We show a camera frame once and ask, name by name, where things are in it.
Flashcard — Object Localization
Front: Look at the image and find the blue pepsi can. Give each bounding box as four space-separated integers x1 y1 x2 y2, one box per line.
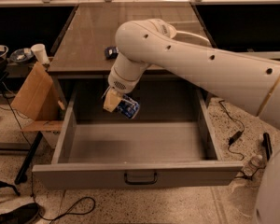
116 94 140 119

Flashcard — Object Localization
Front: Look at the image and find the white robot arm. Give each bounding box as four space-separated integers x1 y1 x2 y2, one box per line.
104 19 280 224

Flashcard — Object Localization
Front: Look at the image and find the grey cabinet with glossy top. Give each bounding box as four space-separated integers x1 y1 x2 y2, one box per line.
49 0 216 104

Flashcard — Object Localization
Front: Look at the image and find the open grey top drawer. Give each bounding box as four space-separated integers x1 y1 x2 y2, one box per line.
33 79 243 189

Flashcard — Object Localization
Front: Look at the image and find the dark blue snack bag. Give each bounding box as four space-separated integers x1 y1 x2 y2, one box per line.
105 47 119 60

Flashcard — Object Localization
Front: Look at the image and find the brown cardboard box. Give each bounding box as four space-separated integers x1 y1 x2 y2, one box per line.
11 62 63 132

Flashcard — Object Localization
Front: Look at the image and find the white paper cup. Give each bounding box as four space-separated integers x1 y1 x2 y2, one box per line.
31 44 49 64

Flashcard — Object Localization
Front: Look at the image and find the blue bowl with scraps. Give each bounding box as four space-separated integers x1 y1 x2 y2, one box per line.
9 48 34 64

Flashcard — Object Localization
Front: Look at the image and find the black table leg left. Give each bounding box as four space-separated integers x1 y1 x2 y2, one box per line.
14 132 43 185

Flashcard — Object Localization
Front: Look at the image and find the black shoe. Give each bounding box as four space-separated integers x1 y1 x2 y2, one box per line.
0 203 39 224

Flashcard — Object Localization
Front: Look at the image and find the clear plastic water bottle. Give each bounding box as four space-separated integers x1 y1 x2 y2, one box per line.
243 154 263 177

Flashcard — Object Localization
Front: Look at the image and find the black stand leg right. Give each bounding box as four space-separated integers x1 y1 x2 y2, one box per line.
262 133 273 160

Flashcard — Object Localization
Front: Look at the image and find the black drawer handle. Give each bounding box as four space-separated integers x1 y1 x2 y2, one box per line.
123 172 158 186

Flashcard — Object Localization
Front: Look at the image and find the black power adapter cable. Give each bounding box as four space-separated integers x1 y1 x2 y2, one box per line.
217 99 250 162

